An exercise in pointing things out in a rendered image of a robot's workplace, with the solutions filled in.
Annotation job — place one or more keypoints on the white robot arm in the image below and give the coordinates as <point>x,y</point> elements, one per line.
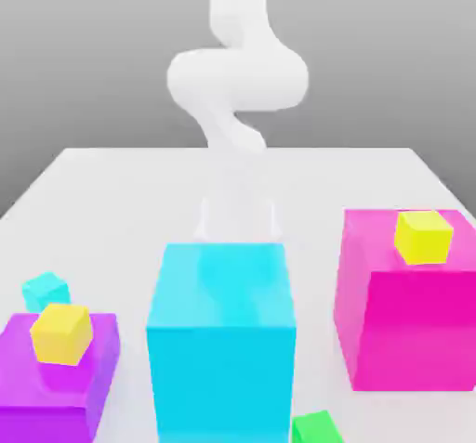
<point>238,79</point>

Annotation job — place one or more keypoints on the small lemon yellow cube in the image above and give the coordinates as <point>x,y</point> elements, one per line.
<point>424,240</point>

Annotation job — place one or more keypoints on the small cyan cube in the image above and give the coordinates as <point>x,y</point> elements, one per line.
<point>44,292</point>

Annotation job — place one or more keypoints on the small golden yellow cube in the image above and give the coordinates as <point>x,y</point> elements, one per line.
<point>61,337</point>

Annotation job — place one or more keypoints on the small green cube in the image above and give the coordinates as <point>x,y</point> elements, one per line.
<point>316,430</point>

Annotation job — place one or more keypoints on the large cyan box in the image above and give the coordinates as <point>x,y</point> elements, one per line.
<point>223,357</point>

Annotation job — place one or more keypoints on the large pink box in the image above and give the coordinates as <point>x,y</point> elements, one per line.
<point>416,331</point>

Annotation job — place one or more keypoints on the large purple box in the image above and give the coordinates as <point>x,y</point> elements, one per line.
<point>55,394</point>

